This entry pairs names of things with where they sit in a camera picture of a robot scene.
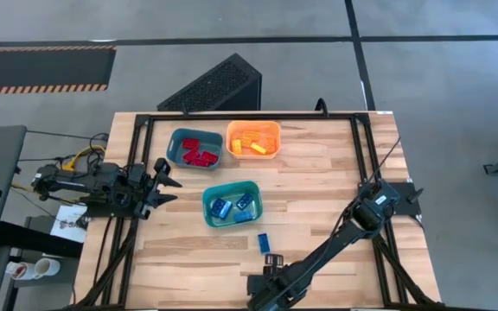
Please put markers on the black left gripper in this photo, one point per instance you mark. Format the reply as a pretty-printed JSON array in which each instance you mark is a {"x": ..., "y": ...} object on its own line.
[{"x": 138, "y": 190}]

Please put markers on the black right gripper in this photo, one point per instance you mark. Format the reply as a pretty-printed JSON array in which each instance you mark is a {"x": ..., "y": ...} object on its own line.
[{"x": 275, "y": 289}]

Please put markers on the blue toy building block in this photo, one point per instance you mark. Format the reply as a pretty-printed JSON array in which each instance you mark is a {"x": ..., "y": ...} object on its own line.
[
  {"x": 243, "y": 217},
  {"x": 264, "y": 243},
  {"x": 245, "y": 201},
  {"x": 221, "y": 208}
]

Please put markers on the red toy building block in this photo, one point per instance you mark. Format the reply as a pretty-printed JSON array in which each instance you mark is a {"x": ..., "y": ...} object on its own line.
[
  {"x": 190, "y": 144},
  {"x": 209, "y": 157},
  {"x": 191, "y": 156},
  {"x": 200, "y": 163}
]

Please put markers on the teal plastic bin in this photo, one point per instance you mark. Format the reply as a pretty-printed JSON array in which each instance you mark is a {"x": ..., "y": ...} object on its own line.
[{"x": 231, "y": 195}]

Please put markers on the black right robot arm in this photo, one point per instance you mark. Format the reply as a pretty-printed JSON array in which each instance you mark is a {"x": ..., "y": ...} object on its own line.
[{"x": 340, "y": 235}]

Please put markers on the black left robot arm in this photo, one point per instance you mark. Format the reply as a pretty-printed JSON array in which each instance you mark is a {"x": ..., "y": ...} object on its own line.
[{"x": 80, "y": 181}]

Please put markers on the slate blue plastic bin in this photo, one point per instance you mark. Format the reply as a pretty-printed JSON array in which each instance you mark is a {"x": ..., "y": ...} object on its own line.
[{"x": 175, "y": 149}]

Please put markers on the orange plastic bin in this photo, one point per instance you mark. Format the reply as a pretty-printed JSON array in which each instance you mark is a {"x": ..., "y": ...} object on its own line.
[{"x": 240, "y": 128}]

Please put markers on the white paper sheet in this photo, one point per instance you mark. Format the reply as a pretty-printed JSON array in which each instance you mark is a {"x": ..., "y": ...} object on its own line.
[{"x": 69, "y": 226}]

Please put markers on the black mesh computer case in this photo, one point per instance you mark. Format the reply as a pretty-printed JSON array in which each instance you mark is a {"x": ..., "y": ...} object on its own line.
[{"x": 214, "y": 84}]

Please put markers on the white mug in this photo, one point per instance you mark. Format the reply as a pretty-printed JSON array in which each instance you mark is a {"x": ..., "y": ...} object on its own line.
[
  {"x": 48, "y": 268},
  {"x": 20, "y": 271}
]

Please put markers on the black hazard striped floor mat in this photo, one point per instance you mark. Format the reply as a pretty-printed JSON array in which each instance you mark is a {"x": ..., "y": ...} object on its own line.
[{"x": 41, "y": 69}]

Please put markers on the black aluminium table frame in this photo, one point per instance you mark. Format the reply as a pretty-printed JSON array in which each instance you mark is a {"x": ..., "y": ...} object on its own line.
[{"x": 249, "y": 116}]

